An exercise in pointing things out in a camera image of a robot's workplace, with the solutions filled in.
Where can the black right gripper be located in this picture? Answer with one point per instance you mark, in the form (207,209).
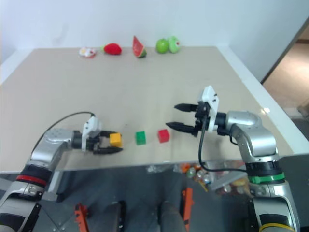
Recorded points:
(201,116)

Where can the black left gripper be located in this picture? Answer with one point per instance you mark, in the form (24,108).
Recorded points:
(94,143)

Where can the yellow cube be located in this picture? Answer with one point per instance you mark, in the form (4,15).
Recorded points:
(115,139)

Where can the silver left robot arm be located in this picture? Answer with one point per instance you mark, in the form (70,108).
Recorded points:
(51,142)

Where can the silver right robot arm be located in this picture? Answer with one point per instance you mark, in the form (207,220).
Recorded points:
(256,142)

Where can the red cube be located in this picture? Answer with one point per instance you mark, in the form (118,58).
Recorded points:
(163,136)

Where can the green cube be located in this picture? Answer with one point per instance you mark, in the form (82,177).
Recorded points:
(140,138)

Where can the grey bin of toy fruit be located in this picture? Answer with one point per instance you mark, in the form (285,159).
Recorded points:
(217,184)

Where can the green apple toy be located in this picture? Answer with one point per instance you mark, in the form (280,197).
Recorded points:
(162,46)

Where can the dark rounded shape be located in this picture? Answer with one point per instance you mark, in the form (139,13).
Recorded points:
(171,217)
(117,217)

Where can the orange clamp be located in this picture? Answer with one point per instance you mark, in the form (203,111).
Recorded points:
(187,205)
(81,216)

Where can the watermelon slice toy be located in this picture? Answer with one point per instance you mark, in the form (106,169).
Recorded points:
(138,48)

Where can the red strawberry toy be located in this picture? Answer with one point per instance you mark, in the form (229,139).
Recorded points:
(113,49)

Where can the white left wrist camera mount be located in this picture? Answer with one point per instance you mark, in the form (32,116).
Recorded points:
(91,125)

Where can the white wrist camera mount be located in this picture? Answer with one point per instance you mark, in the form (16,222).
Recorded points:
(212,101)
(91,125)

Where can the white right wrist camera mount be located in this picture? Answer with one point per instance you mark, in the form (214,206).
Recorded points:
(212,101)

